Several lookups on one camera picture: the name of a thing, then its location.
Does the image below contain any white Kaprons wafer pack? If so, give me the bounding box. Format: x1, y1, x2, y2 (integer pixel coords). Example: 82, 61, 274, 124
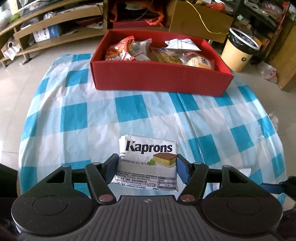
112, 135, 179, 191

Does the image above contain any red Trolli gummy bag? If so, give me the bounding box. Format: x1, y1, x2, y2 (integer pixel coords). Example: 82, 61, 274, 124
105, 36, 136, 61

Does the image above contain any silver duck gizzard snack pouch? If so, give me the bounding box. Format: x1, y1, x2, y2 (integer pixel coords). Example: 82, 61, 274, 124
165, 39, 201, 51

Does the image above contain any silver white snack pouch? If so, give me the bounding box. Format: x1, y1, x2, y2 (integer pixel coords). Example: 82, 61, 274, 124
132, 38, 152, 61

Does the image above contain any blue white checkered tablecloth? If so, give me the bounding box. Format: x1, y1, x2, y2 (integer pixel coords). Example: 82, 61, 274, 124
18, 54, 287, 192

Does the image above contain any red cardboard box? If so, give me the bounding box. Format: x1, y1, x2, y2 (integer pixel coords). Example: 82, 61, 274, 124
90, 29, 234, 96

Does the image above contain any steamed cake pack in box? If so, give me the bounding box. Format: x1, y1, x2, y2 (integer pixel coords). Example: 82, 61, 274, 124
182, 52, 214, 70

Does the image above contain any white plastic bag on floor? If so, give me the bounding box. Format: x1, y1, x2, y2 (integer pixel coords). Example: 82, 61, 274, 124
257, 62, 278, 83

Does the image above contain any orange snack bag in box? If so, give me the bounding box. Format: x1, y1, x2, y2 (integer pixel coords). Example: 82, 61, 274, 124
148, 47, 183, 65

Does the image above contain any yellow trash bin black liner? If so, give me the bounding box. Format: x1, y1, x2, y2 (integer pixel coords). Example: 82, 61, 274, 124
221, 28, 260, 72

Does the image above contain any blue white small box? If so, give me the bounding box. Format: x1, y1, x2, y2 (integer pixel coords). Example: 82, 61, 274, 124
33, 25, 62, 42

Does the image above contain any wooden TV stand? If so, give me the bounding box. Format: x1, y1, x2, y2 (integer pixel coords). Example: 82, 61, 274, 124
0, 0, 234, 68

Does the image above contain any black metal shelf rack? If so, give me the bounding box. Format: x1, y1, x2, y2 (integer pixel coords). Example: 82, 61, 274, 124
231, 1, 295, 47

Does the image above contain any orange plastic bag in cabinet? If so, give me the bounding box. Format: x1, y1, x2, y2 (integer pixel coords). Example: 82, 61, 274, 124
107, 1, 166, 29

